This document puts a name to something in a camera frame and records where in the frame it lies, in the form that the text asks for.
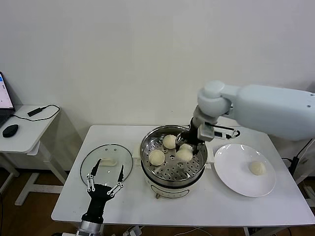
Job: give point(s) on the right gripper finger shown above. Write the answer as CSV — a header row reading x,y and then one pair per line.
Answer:
x,y
196,148
180,138

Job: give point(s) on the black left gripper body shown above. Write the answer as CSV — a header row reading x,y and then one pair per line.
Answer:
x,y
98,196

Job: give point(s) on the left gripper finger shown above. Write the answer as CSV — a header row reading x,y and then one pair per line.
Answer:
x,y
121,175
95,169

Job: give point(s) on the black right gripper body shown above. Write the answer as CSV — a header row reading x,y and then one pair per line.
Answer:
x,y
193,136

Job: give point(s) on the white steamed baozi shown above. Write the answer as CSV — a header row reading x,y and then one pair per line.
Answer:
x,y
184,155
257,168
169,142
156,157

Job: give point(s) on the glass pot lid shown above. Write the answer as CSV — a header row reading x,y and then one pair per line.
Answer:
x,y
110,152

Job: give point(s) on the perforated steel steamer basket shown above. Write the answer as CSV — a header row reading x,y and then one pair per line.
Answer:
x,y
169,169

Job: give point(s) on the steel steamer pot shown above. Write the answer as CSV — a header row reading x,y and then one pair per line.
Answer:
x,y
169,191

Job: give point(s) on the white round plate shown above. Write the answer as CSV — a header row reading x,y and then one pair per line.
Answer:
x,y
236,167

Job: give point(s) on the white power strip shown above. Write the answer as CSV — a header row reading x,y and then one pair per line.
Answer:
x,y
134,231

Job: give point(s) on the white side desk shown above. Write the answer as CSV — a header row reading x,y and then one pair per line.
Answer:
x,y
29,130

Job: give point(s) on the black usb adapter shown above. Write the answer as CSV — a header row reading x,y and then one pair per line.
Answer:
x,y
35,111

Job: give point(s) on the black computer mouse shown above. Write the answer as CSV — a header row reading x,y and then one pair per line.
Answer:
x,y
9,130

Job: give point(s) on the white equipment stand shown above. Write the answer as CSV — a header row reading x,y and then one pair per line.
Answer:
x,y
306,174

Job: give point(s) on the black laptop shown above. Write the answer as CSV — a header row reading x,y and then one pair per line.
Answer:
x,y
5,98

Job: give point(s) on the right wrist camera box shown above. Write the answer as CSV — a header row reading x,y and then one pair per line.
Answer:
x,y
205,132

